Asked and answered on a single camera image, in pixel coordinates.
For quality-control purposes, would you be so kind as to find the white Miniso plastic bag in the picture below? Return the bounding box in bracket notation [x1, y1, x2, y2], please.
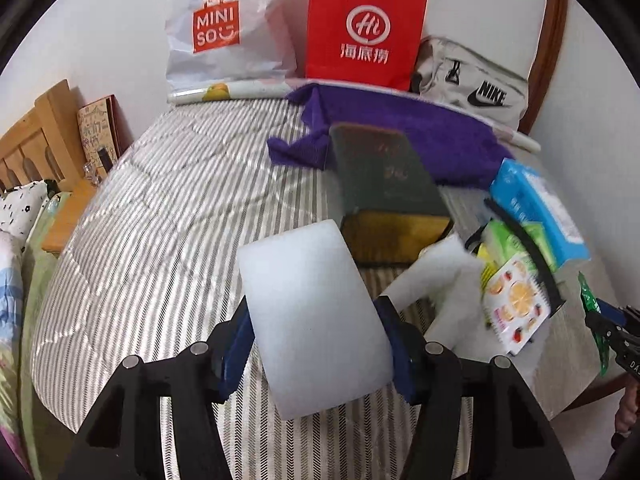
[165, 0, 297, 91]

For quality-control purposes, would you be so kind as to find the wooden headboard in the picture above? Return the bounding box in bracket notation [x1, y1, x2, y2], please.
[1, 79, 86, 192]

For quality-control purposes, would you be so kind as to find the beige Nike bag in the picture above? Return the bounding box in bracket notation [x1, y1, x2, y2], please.
[414, 36, 528, 130]

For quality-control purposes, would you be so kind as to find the fruit pattern tissue pack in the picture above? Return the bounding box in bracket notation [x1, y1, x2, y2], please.
[483, 255, 551, 356]

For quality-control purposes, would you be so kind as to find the blue tissue box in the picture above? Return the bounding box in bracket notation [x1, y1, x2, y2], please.
[489, 158, 590, 266]

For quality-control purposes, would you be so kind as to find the purple fluffy towel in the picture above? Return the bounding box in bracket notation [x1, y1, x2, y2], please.
[267, 84, 512, 190]

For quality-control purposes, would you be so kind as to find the red Haidilao paper bag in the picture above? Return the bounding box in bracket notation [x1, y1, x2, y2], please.
[305, 0, 428, 91]

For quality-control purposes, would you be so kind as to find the rolled floral mat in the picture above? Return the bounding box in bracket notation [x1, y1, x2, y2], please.
[167, 78, 541, 154]

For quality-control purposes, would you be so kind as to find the green tissue pack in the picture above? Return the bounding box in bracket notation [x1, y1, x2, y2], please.
[477, 220, 558, 282]

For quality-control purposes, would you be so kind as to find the black watch strap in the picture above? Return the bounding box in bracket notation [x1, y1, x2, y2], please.
[482, 197, 566, 317]

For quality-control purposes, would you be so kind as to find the white sponge block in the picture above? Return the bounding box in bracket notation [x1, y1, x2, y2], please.
[238, 220, 393, 419]

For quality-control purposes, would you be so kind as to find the white work glove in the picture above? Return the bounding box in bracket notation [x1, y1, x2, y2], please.
[383, 234, 502, 362]

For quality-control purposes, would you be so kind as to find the dark green gold box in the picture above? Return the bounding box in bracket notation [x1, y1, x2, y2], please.
[323, 122, 454, 268]

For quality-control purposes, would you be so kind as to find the dotted white pillow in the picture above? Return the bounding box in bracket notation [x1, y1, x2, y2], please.
[0, 181, 48, 245]

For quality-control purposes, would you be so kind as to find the striped quilted table cover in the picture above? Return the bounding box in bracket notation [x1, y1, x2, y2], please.
[29, 97, 604, 480]

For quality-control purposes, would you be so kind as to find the green snack packet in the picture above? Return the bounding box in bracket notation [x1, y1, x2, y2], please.
[578, 272, 610, 377]

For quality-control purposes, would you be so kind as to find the brown wooden door frame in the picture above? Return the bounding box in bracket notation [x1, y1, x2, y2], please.
[520, 0, 568, 134]

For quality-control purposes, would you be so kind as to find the person's right hand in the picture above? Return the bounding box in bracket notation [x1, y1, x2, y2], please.
[615, 377, 639, 434]

